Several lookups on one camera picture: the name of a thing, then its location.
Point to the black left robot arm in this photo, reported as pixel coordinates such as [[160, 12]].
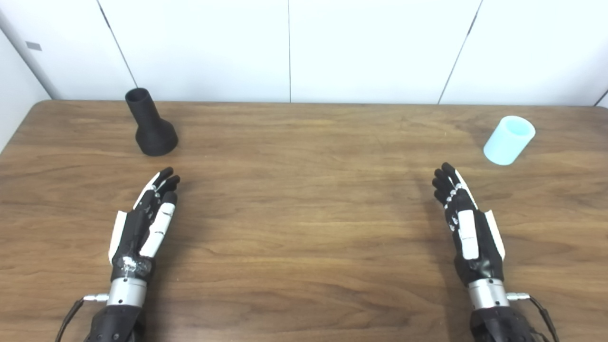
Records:
[[122, 308]]

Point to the grey wall corner post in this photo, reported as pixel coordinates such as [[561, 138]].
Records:
[[28, 52]]

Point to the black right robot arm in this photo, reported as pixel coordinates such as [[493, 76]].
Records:
[[494, 308]]

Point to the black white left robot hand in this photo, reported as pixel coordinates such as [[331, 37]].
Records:
[[135, 232]]

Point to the black flared nozzle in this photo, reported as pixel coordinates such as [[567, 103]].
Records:
[[153, 133]]

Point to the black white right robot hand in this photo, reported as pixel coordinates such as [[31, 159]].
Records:
[[477, 242]]

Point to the small grey wall label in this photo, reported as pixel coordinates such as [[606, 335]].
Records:
[[33, 46]]

